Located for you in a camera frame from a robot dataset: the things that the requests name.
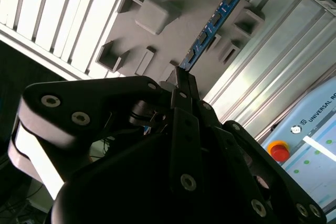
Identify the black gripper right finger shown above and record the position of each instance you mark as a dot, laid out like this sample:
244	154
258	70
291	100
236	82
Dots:
249	155

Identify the RAM stick with black chips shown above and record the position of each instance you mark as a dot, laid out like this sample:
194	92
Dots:
215	22

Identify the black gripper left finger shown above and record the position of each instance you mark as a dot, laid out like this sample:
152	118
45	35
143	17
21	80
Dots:
78	98

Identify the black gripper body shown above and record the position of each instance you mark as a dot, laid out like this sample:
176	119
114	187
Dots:
131	187

